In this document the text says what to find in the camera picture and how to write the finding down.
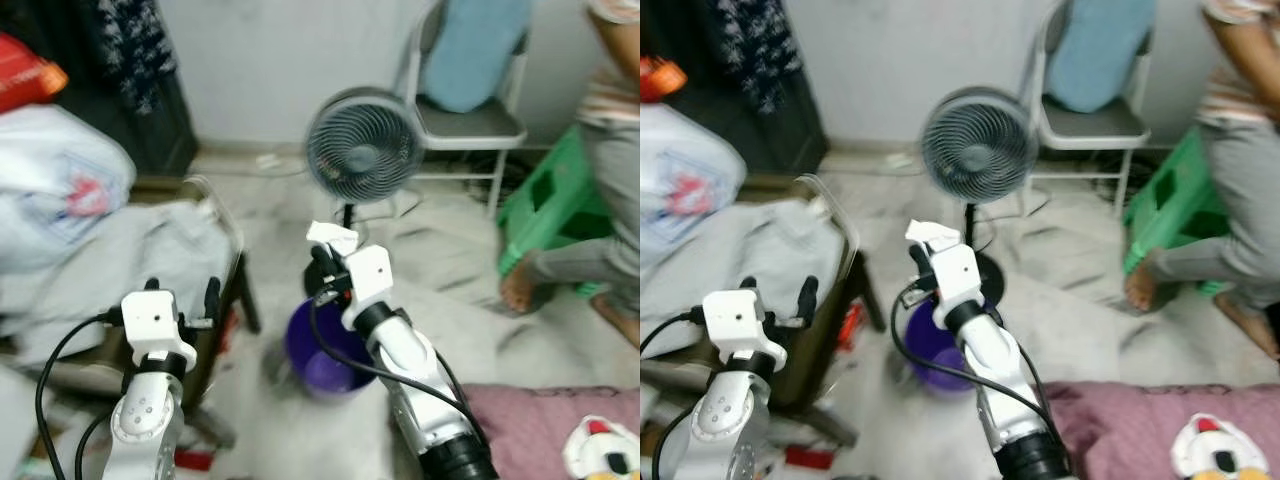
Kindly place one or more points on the green plastic stool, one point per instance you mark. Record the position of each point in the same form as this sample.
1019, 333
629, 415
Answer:
1165, 205
545, 215

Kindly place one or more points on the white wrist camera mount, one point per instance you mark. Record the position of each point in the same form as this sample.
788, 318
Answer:
155, 320
740, 320
368, 275
958, 275

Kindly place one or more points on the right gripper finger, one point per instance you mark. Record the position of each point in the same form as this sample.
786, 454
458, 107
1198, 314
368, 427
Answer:
918, 262
320, 262

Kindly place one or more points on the mauve cartoon print blanket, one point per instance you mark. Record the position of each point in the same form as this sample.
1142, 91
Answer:
520, 430
1120, 430

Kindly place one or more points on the grey cloth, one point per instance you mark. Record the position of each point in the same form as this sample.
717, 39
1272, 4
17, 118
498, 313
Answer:
760, 255
120, 260

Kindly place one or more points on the dark floral print garment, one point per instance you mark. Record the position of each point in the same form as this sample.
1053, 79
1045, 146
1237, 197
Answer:
755, 50
135, 50

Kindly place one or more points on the red orange package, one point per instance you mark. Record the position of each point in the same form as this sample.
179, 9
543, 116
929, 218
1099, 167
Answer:
20, 75
660, 80

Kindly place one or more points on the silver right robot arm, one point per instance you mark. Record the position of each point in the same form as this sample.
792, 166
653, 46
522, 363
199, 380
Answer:
420, 380
1010, 390

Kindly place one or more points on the grey metal chair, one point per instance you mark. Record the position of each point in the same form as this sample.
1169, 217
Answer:
470, 125
1090, 125

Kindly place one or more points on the black hanging garment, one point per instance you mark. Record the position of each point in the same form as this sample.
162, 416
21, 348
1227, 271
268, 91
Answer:
170, 130
790, 135

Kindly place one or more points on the person in grey trousers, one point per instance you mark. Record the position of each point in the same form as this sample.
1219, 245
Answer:
1245, 170
610, 170

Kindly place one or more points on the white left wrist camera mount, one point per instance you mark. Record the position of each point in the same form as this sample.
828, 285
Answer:
740, 320
155, 320

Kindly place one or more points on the purple plastic bucket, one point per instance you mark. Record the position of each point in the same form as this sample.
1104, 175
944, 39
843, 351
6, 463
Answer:
935, 360
320, 365

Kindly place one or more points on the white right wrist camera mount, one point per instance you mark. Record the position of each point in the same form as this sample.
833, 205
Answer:
958, 275
368, 275

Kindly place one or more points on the light blue cushion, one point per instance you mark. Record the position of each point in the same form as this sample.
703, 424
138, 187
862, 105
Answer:
1100, 50
475, 50

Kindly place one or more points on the grey standing fan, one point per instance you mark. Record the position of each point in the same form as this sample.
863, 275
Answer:
980, 150
365, 150

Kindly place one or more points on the white printed plastic bag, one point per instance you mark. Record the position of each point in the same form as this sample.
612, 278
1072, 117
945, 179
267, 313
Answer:
60, 180
690, 190

